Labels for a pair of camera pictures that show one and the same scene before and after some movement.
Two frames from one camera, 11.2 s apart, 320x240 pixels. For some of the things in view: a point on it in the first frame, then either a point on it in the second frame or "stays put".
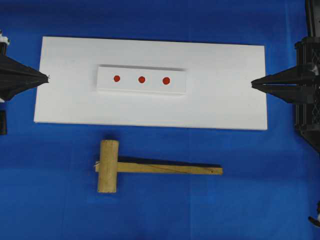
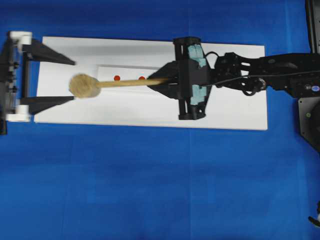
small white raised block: [141, 80] stays put
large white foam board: [220, 94] stays put
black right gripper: [307, 89] → [196, 77]
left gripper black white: [13, 74] → [13, 79]
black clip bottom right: [316, 221] stays put
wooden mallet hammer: [108, 166] → [86, 85]
